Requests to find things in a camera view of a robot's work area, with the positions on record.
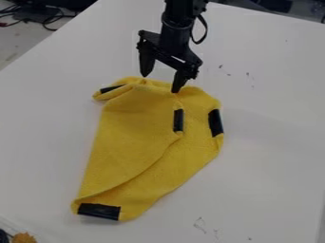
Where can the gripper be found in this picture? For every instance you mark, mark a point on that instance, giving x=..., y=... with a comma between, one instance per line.
x=172, y=41

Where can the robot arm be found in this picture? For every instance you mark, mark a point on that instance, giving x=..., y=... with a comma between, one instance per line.
x=183, y=9

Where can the yellow cloth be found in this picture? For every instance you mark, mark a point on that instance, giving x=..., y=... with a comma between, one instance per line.
x=149, y=148

